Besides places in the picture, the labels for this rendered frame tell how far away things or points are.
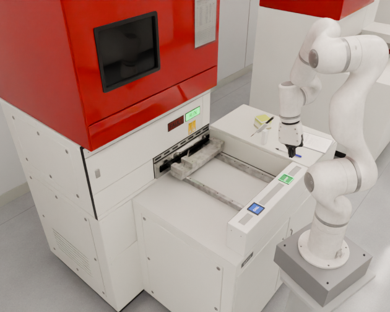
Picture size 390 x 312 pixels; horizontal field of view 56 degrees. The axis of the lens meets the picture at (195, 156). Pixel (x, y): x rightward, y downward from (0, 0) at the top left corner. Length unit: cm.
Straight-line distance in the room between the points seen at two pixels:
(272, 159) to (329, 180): 78
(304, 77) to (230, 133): 76
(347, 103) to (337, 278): 64
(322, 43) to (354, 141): 31
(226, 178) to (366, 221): 149
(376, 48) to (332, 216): 55
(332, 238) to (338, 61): 63
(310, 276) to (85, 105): 102
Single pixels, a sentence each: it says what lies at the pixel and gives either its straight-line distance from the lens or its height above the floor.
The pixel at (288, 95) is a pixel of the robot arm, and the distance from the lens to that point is 152.
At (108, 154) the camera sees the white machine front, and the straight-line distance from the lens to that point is 162.
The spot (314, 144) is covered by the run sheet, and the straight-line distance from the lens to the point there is 204.
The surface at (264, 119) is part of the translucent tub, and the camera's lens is 207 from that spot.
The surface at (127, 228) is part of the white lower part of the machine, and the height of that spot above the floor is 65.
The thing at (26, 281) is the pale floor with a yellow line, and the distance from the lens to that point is 274.
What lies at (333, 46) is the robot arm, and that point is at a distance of 112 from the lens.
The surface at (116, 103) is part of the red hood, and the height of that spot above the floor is 138.
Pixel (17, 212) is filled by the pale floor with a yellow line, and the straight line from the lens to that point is 325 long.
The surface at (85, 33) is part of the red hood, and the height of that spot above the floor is 167.
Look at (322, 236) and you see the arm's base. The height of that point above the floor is 105.
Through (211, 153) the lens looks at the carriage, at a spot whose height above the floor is 88.
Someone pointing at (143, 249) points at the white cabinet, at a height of 48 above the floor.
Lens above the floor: 204
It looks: 35 degrees down
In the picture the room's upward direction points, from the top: straight up
